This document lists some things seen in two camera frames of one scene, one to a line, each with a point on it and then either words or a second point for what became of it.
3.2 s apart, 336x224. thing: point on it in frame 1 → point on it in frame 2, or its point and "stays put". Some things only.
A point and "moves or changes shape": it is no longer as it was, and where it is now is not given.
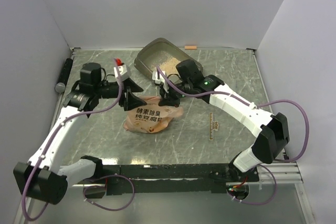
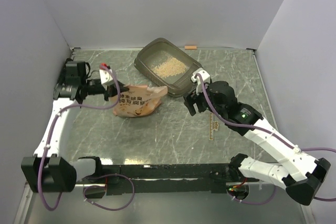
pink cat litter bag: x=151 y=117 moves or changes shape
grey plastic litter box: x=164 y=53 stays put
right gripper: x=168 y=99 → x=192 y=98
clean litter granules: x=169 y=67 stays put
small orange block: x=190 y=47 stays put
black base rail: x=131 y=179 stays put
